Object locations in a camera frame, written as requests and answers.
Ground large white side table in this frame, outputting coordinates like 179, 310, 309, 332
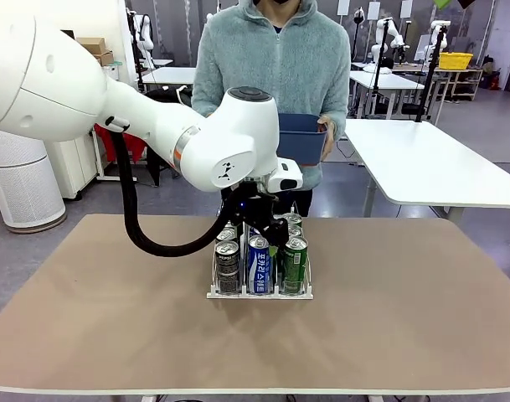
344, 119, 510, 229

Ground white cylindrical air purifier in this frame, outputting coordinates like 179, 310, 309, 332
0, 125, 67, 235

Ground orange jacket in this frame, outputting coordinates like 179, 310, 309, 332
94, 124, 149, 168

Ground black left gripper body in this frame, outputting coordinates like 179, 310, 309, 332
231, 188, 277, 229

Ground person's dark trousers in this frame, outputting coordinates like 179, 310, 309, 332
275, 188, 313, 218

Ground person's left forearm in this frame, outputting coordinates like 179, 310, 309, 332
321, 79, 351, 142

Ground white background table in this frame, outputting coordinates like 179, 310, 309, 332
349, 70, 425, 110
140, 66, 198, 91

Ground blue bin with orange handles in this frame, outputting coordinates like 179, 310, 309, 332
277, 112, 329, 168

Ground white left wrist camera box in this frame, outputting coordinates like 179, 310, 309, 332
265, 157, 305, 193

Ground cardboard box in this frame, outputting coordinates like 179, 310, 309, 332
75, 37, 107, 55
93, 49, 115, 69

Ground wooden shelf rack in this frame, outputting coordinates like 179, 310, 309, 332
436, 69, 484, 101

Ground person's left hand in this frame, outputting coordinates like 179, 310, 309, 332
316, 116, 337, 162

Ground black tripod stand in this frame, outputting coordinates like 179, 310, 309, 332
353, 7, 390, 119
415, 24, 446, 123

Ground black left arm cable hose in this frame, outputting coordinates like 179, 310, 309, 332
105, 116, 244, 258

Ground person's light blue fleece torso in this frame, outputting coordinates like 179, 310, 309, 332
190, 0, 351, 189

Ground yellow plastic crate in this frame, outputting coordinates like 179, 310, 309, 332
438, 52, 475, 70

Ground person's right forearm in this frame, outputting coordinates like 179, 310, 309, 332
190, 83, 222, 119

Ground clear white can dispenser rack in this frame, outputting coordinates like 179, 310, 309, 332
205, 200, 315, 301

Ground white cabinet desk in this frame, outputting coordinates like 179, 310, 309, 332
49, 133, 99, 200

